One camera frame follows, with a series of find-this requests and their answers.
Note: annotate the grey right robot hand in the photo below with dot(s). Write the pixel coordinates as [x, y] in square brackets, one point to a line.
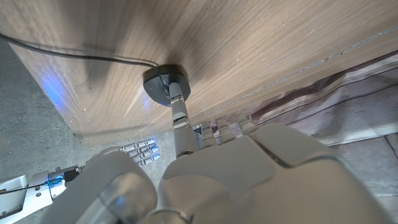
[143, 152]

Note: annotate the black computer mouse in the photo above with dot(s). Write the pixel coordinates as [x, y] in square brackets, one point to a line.
[155, 84]

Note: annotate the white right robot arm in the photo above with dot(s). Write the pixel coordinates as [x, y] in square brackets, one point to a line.
[28, 193]

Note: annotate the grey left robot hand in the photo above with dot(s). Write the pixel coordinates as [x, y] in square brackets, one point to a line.
[248, 180]

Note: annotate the printed living room backdrop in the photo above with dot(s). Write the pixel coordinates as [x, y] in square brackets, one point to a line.
[342, 105]

